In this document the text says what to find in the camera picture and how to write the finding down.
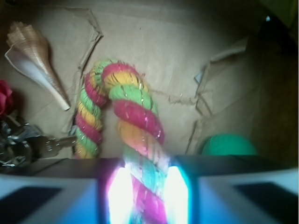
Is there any brown spiral seashell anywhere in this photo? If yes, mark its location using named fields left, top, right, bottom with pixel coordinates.
left=5, top=21, right=71, bottom=111

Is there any red paper flower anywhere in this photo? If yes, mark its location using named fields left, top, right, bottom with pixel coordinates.
left=0, top=80, right=13, bottom=115

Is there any green rubber ball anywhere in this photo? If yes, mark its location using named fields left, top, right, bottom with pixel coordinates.
left=201, top=134, right=257, bottom=156

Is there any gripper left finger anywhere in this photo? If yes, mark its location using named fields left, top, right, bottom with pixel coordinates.
left=0, top=158, right=132, bottom=224

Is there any multicolored twisted rope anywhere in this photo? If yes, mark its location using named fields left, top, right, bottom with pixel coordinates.
left=74, top=59, right=175, bottom=224

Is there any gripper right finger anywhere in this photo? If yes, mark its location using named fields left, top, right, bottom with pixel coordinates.
left=164, top=155, right=299, bottom=224

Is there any brown paper bag bin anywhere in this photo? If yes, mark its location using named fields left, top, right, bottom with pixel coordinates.
left=0, top=0, right=299, bottom=167

